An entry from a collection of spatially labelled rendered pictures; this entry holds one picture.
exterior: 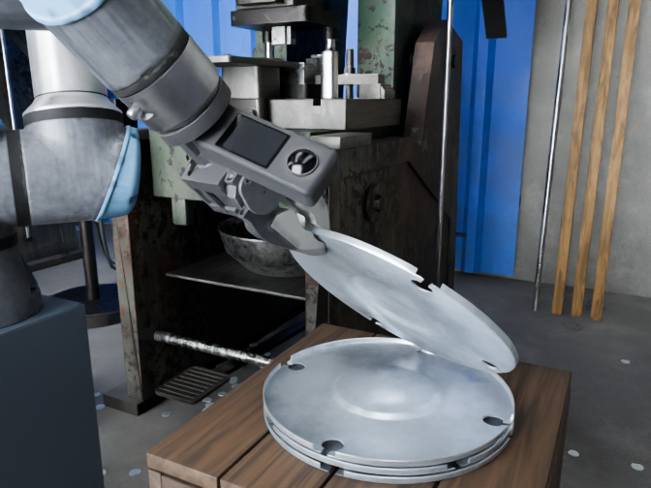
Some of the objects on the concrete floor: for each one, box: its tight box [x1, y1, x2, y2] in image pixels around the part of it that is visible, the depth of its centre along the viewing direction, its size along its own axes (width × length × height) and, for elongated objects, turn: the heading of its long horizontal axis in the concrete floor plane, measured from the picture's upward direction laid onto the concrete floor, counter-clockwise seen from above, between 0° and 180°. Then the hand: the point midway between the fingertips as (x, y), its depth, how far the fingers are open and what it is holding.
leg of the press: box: [103, 47, 305, 416], centre depth 163 cm, size 92×12×90 cm, turn 153°
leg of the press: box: [304, 20, 467, 339], centre depth 139 cm, size 92×12×90 cm, turn 153°
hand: (325, 244), depth 60 cm, fingers closed
